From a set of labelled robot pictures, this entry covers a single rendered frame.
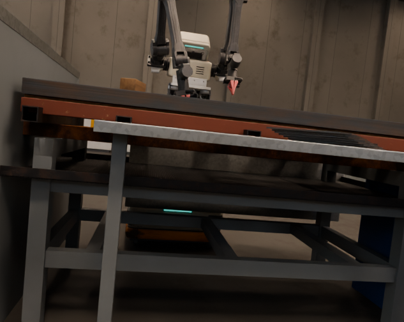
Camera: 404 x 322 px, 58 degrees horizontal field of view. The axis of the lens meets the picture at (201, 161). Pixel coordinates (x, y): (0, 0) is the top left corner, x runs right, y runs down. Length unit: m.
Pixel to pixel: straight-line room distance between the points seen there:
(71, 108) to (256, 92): 11.12
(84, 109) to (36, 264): 0.55
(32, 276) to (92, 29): 10.83
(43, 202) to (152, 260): 0.42
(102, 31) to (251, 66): 4.75
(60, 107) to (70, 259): 0.52
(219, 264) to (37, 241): 0.64
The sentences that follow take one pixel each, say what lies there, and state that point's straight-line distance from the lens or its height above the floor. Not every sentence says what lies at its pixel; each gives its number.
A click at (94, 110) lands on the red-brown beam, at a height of 0.78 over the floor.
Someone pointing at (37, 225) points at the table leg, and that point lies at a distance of 1.37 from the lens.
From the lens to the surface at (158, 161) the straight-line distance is 2.07.
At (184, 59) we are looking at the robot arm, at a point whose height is 1.11.
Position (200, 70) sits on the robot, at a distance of 2.41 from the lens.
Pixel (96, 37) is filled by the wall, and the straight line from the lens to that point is 11.89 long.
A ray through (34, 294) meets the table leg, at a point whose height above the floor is 0.14.
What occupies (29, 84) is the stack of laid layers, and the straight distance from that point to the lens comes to 1.34.
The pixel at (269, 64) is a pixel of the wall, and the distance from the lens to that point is 12.53.
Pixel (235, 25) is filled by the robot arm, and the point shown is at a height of 1.40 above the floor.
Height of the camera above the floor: 0.74
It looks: 4 degrees down
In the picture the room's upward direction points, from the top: 6 degrees clockwise
